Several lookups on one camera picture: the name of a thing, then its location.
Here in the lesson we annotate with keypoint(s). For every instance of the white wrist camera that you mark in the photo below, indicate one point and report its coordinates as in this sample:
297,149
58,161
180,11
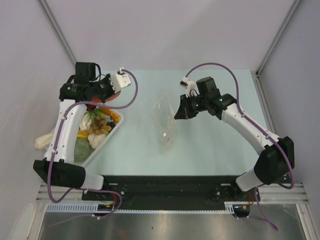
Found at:
119,80
189,86

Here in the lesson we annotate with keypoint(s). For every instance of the orange carrot pieces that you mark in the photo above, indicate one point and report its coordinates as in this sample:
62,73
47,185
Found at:
107,112

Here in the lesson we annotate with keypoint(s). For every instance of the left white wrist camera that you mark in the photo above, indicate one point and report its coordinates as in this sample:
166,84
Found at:
119,80

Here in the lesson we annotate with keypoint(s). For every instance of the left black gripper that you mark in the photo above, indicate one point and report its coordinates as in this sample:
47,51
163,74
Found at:
107,79

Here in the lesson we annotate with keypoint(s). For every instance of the green broccoli head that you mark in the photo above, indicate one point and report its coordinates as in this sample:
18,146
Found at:
82,150

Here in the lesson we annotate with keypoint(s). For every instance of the polka dot zip bag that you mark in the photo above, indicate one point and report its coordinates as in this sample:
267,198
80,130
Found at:
165,125

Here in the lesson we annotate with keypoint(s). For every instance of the white green bok choy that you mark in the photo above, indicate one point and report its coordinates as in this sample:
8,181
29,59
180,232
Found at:
87,121

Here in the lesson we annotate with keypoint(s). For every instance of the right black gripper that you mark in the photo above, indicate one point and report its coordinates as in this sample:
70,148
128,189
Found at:
184,112

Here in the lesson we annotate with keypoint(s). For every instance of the white slotted cable duct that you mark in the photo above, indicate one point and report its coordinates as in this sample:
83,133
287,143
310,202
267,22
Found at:
103,208

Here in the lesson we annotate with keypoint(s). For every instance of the white plastic food tray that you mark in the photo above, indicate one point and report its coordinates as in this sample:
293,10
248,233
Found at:
65,135

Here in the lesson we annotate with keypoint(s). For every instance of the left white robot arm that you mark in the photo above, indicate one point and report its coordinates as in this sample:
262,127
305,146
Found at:
57,168

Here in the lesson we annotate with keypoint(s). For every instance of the brown longan bunch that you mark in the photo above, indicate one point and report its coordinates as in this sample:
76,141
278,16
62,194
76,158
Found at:
99,125

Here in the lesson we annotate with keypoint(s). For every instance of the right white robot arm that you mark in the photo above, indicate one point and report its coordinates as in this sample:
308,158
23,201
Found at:
276,155

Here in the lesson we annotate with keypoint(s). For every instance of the white cauliflower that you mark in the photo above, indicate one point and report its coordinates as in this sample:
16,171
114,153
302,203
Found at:
95,140

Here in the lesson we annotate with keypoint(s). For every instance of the white daikon radish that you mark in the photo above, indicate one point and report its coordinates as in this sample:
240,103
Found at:
43,141

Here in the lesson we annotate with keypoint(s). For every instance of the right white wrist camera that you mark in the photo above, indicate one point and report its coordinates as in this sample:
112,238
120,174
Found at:
189,86

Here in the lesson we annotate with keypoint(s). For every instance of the red watermelon slice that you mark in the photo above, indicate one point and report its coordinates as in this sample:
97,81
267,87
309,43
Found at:
111,98

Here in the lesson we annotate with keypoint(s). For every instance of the yellow pepper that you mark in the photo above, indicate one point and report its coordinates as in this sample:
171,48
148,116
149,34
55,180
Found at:
82,134

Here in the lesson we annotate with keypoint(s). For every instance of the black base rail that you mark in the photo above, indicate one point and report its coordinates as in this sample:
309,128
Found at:
171,191

